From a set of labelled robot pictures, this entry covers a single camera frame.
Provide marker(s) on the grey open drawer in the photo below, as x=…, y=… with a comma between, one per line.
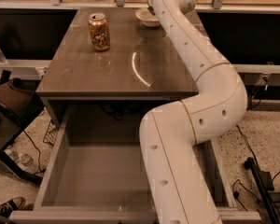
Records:
x=96, y=175

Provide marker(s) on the white paper bowl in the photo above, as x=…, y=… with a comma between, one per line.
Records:
x=149, y=20

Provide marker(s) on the dark brown side chair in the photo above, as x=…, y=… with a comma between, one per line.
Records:
x=19, y=106

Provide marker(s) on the black canvas sneaker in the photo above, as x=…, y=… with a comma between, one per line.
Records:
x=12, y=205

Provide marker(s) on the orange soda can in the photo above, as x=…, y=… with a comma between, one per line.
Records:
x=99, y=31

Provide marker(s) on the wire mesh basket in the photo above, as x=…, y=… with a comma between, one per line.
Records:
x=50, y=134

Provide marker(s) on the black stand with cables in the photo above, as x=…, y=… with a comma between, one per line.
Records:
x=264, y=180

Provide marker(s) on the plastic bottle on floor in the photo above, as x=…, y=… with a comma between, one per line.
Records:
x=25, y=161

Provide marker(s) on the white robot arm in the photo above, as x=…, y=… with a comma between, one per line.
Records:
x=169, y=132

